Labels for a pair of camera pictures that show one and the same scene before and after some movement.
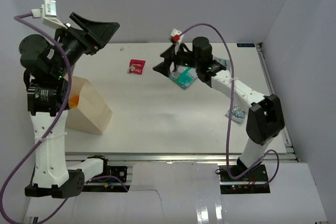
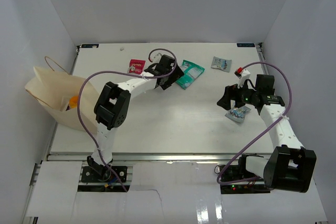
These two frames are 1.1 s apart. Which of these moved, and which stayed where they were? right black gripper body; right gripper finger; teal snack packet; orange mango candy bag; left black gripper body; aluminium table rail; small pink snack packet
Moved: left black gripper body; right gripper finger; right black gripper body
Stayed: teal snack packet; aluminium table rail; orange mango candy bag; small pink snack packet
